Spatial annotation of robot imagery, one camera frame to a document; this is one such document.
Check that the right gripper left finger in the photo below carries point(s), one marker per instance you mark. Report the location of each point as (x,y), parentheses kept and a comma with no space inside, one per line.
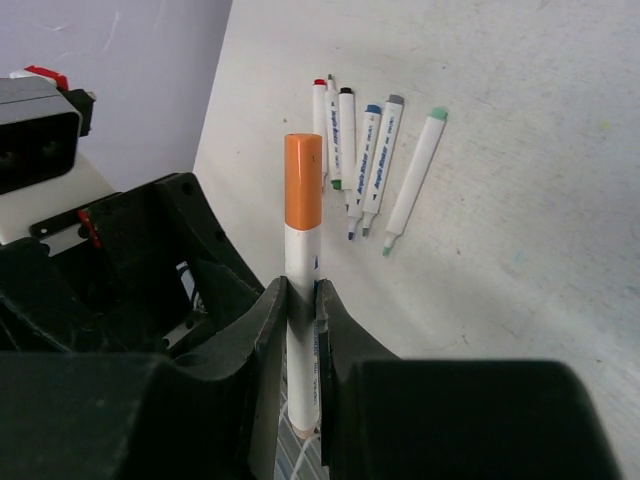
(212,413)

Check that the red capped marker pen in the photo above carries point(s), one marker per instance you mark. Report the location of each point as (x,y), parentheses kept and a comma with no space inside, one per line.
(319,120)

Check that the orange capped marker pen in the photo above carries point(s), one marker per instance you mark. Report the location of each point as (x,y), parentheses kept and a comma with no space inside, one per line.
(302,246)

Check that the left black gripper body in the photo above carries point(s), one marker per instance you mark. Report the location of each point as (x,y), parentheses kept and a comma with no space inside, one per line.
(153,273)

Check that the teal capped marker pen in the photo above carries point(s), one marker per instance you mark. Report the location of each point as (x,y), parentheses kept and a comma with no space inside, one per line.
(415,175)

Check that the grey capped marker pen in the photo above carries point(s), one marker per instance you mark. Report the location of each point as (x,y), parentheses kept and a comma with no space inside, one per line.
(390,122)

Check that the black capped marker pen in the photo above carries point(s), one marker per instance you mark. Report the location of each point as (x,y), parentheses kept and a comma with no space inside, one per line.
(347,140)

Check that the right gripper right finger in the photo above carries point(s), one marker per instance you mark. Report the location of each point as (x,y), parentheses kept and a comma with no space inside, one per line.
(384,417)

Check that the green capped marker pen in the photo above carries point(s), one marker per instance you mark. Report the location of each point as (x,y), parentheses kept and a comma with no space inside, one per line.
(333,133)

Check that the blue capped marker pen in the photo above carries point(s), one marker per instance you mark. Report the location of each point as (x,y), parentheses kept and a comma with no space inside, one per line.
(365,153)

